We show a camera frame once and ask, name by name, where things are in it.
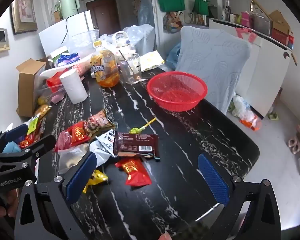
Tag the blue tissue pack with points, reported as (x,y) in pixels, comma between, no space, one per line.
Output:
(68,59)

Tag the small green tote bag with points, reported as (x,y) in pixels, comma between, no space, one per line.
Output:
(201,6)

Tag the white paper towel roll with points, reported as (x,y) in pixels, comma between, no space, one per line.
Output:
(73,87)

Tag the long metal spoon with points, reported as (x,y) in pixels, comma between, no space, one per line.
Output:
(127,62)

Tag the yellow snack packet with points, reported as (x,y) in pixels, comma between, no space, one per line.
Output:
(97,178)

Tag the pair of slippers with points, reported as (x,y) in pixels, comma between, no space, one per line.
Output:
(293,145)

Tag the silver snack packet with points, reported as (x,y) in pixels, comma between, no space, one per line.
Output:
(101,153)

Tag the golden snack packet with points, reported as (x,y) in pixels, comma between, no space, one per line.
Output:
(42,110)

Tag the person's left hand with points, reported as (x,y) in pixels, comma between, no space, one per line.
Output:
(1,208)

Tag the brown chocolate packet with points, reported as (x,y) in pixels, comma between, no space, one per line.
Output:
(136,142)

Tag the chair with grey leaf cover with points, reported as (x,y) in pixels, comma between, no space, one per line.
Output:
(210,52)

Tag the brown door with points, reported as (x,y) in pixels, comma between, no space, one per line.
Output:
(105,12)

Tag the pink paper decoration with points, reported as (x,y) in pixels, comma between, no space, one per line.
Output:
(245,33)

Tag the green red snack packet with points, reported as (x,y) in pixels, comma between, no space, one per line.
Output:
(98,122)

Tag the orange juice bottle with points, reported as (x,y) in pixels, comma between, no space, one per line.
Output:
(105,67)

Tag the white cabinet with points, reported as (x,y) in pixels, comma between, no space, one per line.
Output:
(262,75)

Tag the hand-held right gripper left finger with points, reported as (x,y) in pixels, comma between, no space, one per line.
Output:
(80,180)

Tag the red gold snack packet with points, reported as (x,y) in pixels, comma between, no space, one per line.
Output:
(75,135)

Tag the red plastic basket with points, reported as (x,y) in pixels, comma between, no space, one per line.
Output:
(177,92)

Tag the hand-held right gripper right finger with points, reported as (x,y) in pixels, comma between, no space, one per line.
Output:
(212,177)

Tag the cartoon printed bag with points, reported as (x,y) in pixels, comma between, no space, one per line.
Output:
(172,22)

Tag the white refrigerator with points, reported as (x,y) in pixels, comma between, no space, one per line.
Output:
(55,37)

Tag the blue plastic bag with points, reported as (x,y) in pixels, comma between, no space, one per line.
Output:
(173,55)

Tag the white plate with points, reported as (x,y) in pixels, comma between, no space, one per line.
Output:
(50,73)

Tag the open cardboard box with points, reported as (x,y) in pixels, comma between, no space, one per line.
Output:
(27,87)

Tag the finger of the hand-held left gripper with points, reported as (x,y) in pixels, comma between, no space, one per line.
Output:
(16,132)
(43,143)

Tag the pink box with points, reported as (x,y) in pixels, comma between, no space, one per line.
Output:
(245,19)

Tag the white snack packet red print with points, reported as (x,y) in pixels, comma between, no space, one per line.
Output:
(107,138)

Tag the framed wall picture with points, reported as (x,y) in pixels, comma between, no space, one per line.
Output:
(23,10)

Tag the red box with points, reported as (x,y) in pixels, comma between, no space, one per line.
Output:
(280,36)

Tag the grey bag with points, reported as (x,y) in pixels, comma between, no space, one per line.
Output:
(261,21)

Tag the brown cardboard box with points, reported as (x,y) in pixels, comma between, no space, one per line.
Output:
(280,21)

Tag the plastic bags on floor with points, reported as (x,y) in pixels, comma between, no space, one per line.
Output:
(245,112)

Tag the green electric kettle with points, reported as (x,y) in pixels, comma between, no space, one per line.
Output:
(68,6)

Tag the clear snack packet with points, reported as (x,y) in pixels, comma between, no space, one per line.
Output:
(71,158)

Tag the green candy stick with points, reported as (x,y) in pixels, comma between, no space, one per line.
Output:
(136,130)

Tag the green label snack packet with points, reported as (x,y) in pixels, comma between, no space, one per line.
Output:
(33,127)

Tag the tall glass bottle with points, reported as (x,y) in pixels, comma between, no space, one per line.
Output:
(225,2)

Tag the small red snack packet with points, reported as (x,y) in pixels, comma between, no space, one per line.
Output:
(135,171)

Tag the clear glass cup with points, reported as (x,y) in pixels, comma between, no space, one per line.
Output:
(130,73)

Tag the yellow printed box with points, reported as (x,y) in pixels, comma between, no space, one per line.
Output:
(151,60)

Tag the bamboo pole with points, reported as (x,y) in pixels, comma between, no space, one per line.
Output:
(260,4)

